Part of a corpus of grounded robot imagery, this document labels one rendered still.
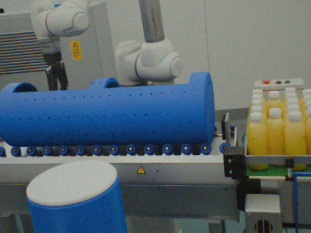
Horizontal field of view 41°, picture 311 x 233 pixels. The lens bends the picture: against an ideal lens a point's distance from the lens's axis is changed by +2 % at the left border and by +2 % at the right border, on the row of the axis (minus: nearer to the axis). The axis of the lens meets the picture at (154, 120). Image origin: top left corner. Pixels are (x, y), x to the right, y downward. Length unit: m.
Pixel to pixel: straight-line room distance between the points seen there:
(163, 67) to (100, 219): 0.95
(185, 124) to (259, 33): 2.96
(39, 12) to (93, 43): 1.44
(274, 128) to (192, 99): 0.31
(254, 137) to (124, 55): 0.92
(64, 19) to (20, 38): 1.72
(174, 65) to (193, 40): 2.38
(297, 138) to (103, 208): 0.70
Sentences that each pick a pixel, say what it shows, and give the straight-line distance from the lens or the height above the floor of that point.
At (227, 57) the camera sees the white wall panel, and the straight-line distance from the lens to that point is 4.41.
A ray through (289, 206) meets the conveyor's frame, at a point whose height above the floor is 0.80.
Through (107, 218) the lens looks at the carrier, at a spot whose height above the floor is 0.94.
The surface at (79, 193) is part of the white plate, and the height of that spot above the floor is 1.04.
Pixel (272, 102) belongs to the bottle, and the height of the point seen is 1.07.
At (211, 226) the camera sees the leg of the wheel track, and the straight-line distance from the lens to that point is 1.77.
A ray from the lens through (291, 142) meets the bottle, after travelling 1.50.
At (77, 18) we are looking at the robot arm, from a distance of 1.62.
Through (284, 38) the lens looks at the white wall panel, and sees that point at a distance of 4.45.
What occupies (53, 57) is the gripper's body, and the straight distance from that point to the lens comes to 1.81.
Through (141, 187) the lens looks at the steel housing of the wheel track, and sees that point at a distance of 1.70.
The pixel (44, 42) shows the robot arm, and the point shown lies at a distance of 1.80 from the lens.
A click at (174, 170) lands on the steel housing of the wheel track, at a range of 1.63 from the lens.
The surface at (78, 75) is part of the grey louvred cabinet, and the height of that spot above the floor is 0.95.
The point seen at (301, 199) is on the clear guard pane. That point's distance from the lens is 1.47.
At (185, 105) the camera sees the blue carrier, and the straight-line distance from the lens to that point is 1.51.
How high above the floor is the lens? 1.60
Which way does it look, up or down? 19 degrees down
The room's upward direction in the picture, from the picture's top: 7 degrees counter-clockwise
